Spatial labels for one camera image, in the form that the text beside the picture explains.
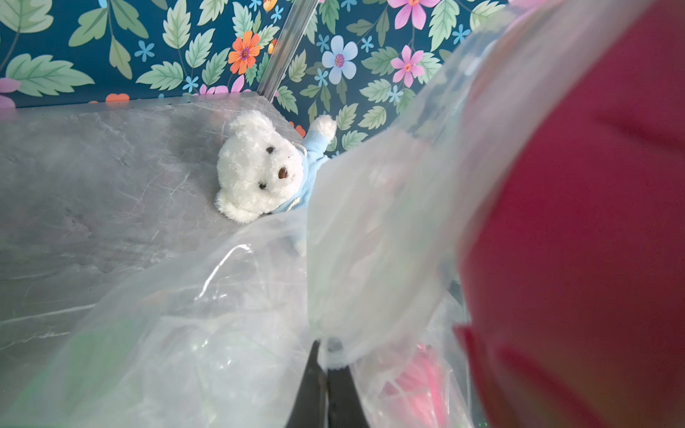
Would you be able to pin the clear zip-top bag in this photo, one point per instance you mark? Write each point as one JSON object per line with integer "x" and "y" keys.
{"x": 220, "y": 337}

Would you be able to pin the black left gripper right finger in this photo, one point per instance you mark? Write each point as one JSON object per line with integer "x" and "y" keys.
{"x": 344, "y": 405}

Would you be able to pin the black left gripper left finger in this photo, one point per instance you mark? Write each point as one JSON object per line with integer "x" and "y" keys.
{"x": 309, "y": 410}

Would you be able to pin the white teddy bear blue shirt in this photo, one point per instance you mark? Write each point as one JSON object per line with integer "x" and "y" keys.
{"x": 260, "y": 172}

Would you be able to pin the pink dragon fruit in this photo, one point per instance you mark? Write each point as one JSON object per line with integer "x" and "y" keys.
{"x": 576, "y": 282}

